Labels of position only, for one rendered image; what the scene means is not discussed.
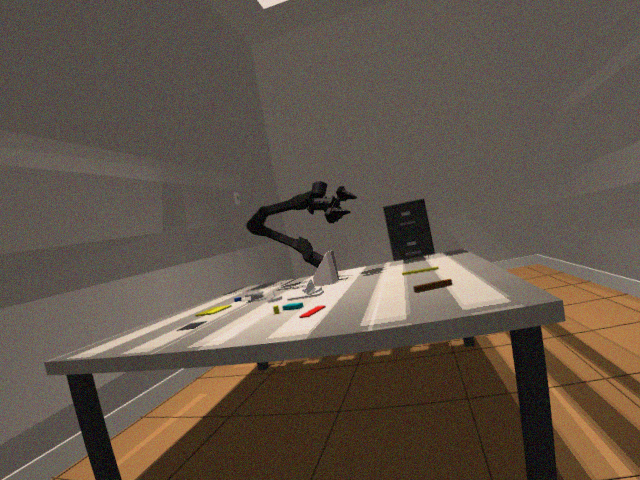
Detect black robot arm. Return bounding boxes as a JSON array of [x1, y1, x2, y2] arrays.
[[247, 181, 327, 268]]

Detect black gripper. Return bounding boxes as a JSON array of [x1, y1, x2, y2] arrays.
[[319, 186, 357, 223]]

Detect red flat bar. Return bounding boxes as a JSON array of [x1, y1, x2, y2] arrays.
[[299, 306, 326, 318]]

